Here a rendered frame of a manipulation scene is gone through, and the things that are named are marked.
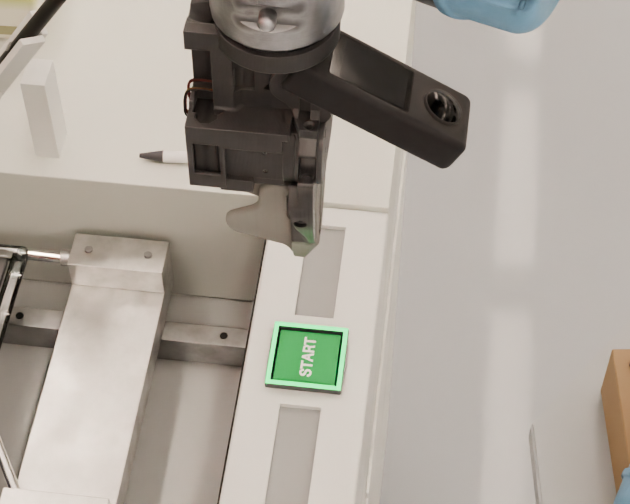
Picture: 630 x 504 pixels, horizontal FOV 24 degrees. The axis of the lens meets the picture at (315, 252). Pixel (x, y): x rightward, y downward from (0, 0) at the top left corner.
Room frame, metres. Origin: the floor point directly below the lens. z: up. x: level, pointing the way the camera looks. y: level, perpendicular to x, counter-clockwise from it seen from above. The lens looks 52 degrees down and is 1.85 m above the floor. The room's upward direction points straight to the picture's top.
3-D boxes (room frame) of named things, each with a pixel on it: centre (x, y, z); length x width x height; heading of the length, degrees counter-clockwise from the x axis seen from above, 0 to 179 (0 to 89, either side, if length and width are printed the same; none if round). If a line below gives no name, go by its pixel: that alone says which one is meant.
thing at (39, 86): (0.82, 0.23, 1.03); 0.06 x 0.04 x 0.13; 83
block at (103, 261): (0.75, 0.16, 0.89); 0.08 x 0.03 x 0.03; 83
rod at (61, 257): (0.76, 0.22, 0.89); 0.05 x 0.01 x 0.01; 83
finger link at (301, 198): (0.59, 0.01, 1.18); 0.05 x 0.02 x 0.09; 173
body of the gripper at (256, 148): (0.61, 0.03, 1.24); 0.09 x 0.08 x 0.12; 83
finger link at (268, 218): (0.60, 0.03, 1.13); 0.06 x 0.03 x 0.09; 83
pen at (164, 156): (0.80, 0.07, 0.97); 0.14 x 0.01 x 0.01; 87
